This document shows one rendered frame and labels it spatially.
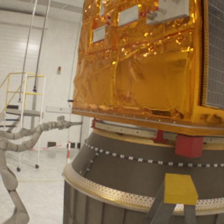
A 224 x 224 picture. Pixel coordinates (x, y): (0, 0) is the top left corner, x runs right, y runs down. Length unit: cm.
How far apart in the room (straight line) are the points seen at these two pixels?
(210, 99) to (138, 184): 83
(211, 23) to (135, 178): 129
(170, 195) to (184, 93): 75
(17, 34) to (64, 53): 213
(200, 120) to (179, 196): 71
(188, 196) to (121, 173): 101
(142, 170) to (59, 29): 886
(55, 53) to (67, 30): 109
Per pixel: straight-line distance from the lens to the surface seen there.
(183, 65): 168
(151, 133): 202
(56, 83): 1004
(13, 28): 983
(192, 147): 169
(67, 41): 1039
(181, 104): 165
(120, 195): 197
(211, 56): 174
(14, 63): 956
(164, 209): 116
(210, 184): 206
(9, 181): 256
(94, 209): 216
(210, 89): 171
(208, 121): 177
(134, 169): 201
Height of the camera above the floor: 186
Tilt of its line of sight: 2 degrees down
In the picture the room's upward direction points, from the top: 6 degrees clockwise
